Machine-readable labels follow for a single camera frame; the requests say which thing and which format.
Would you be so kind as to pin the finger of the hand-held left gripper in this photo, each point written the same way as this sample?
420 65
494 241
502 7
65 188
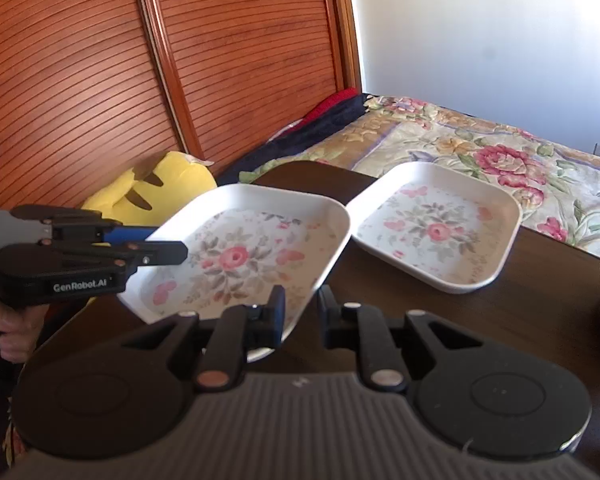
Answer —
130 234
165 253

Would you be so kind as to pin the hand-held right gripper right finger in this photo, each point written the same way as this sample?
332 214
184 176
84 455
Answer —
325 312

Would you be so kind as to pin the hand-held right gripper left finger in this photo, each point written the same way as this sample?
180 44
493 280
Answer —
278 312

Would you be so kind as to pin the white floral square plate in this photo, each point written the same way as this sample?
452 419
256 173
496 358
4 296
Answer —
230 255
435 232

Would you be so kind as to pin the person's left hand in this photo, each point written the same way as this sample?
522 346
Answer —
10 330

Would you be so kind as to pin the yellow plush toy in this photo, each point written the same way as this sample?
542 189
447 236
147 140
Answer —
180 180

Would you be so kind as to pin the wooden slatted wardrobe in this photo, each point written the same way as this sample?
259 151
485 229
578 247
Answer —
80 60

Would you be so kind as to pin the floral bedsheet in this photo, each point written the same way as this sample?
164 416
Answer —
430 135

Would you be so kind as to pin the red knitted cloth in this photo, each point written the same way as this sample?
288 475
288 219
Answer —
335 100

